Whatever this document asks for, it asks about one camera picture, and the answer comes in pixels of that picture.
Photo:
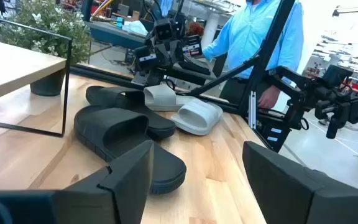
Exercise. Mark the light grey slide sandal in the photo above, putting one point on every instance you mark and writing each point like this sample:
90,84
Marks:
160,98
197,116

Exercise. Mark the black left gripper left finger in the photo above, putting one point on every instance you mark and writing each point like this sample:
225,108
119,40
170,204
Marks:
123,186

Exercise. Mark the person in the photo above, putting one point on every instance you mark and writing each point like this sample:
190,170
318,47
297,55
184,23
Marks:
250,31

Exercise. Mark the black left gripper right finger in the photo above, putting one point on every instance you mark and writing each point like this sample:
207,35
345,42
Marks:
291,193

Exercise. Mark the blue workbench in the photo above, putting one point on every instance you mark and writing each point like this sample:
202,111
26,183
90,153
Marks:
110,34

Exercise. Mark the green potted plant dark pot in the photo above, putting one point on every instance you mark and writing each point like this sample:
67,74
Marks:
57,28

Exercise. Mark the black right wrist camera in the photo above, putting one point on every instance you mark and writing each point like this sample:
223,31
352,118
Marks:
164,30

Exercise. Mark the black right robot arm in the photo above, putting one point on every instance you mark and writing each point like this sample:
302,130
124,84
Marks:
185,73

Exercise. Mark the person's hand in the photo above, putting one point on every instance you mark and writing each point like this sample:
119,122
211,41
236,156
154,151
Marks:
269,98

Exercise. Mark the wooden shelf black metal frame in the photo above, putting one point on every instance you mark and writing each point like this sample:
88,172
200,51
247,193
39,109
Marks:
11,65

